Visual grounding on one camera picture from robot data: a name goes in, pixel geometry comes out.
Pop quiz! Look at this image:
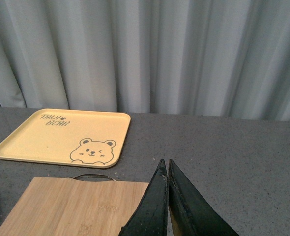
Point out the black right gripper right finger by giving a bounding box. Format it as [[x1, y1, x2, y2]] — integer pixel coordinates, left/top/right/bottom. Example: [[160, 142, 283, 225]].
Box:
[[168, 160, 238, 236]]

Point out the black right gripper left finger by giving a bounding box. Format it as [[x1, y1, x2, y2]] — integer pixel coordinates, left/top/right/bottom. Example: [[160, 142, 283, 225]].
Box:
[[119, 159, 169, 236]]

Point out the yellow bear serving tray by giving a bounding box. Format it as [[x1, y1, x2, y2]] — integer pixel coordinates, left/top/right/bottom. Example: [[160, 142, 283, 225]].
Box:
[[0, 109, 131, 168]]

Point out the wooden cutting board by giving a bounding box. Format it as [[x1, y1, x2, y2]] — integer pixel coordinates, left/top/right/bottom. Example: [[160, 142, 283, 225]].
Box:
[[0, 177, 148, 236]]

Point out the grey pleated curtain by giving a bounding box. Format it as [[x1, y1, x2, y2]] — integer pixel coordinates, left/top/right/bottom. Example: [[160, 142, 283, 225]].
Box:
[[0, 0, 290, 121]]

